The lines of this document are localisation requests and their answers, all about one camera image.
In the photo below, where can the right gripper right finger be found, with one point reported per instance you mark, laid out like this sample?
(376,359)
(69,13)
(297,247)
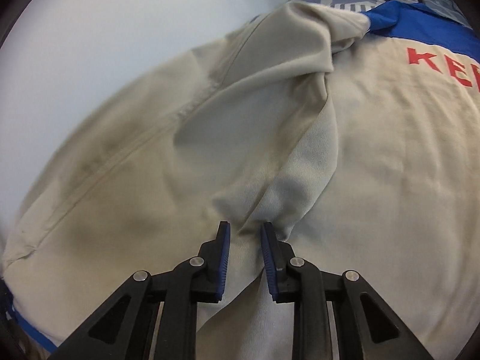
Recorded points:
(336,316)

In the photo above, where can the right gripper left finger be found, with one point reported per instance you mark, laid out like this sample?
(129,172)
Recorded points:
(154,316)

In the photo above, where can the beige blue work jacket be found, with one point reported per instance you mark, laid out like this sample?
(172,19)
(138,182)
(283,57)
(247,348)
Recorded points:
(355,134)

